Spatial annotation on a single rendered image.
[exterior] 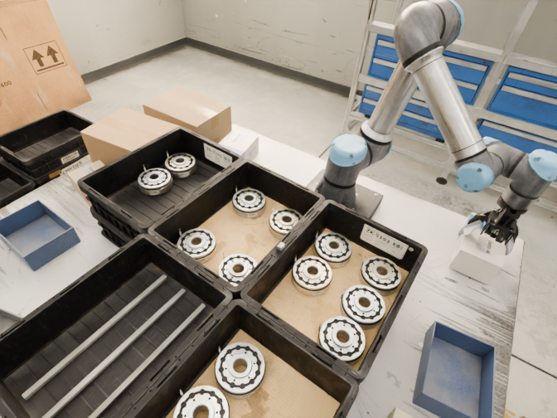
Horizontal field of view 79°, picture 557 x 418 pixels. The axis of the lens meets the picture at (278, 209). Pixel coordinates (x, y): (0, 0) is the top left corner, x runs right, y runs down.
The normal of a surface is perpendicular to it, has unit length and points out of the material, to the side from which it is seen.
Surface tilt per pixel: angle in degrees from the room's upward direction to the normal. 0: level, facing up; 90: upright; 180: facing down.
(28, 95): 74
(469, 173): 86
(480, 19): 90
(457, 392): 0
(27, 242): 0
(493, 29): 90
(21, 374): 0
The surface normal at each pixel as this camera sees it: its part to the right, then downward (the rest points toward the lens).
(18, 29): 0.84, 0.29
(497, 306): 0.06, -0.71
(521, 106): -0.53, 0.57
